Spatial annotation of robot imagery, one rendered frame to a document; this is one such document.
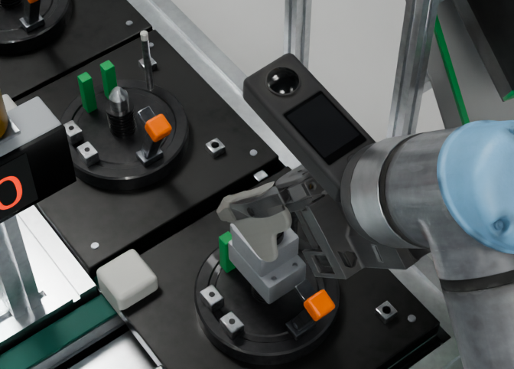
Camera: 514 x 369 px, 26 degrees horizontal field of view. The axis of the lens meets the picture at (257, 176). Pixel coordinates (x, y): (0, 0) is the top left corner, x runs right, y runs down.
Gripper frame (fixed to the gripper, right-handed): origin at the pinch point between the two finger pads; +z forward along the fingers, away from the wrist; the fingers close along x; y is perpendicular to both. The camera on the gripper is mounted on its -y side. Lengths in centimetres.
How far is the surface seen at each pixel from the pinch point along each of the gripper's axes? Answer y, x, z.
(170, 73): -10.1, 9.4, 34.0
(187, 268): 7.0, -4.1, 19.2
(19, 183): -9.4, -17.7, 2.3
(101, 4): -20.9, 9.1, 43.3
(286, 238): 6.5, 1.1, 4.5
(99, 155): -6.4, -4.1, 28.1
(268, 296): 10.7, -2.2, 7.0
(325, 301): 12.3, 0.3, 1.4
